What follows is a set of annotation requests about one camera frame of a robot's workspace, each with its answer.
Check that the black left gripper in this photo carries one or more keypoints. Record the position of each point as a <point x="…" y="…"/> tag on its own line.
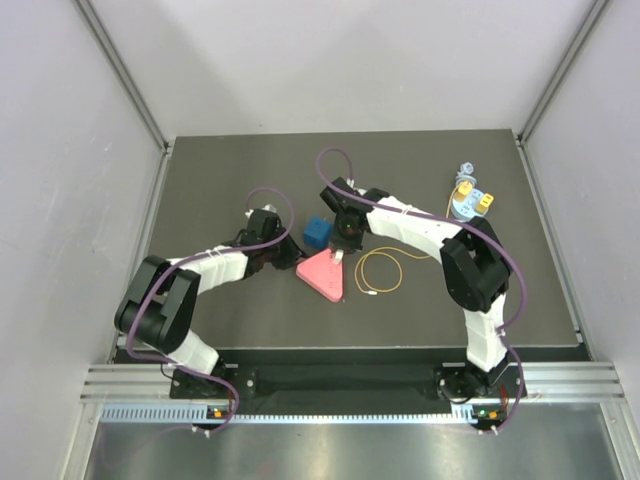
<point x="292" y="254"/>

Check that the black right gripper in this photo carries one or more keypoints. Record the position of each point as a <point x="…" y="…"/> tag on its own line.
<point x="340" y="243"/>

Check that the blue cube power socket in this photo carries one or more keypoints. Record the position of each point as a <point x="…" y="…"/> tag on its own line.
<point x="317" y="233"/>

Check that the pink triangular power strip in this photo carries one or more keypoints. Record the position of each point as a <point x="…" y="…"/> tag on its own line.
<point x="322" y="275"/>

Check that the yellow plug adapter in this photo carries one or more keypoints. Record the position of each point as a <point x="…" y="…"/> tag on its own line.
<point x="484" y="204"/>

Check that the white square socket adapter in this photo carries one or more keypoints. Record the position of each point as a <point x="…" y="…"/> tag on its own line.
<point x="337" y="256"/>

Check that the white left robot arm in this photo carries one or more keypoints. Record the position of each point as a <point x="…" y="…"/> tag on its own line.
<point x="159" y="305"/>

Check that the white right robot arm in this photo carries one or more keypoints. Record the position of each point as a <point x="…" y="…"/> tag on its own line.
<point x="476" y="273"/>

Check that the round light blue power strip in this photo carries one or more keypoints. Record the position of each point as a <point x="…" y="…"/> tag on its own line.
<point x="465" y="194"/>

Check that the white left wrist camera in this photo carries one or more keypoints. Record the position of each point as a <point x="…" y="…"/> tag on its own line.
<point x="267" y="207"/>

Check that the grey slotted cable duct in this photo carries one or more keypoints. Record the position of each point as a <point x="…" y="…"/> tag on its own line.
<point x="207" y="414"/>

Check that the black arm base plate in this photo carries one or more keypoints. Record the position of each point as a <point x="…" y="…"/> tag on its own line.
<point x="432" y="382"/>

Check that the right aluminium frame post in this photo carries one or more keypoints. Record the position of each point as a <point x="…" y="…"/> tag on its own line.
<point x="587" y="26"/>

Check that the aluminium frame post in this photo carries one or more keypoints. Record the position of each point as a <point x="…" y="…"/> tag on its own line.
<point x="587" y="26"/>
<point x="98" y="30"/>

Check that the left aluminium frame post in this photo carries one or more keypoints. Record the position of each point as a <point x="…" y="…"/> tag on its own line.
<point x="98" y="30"/>

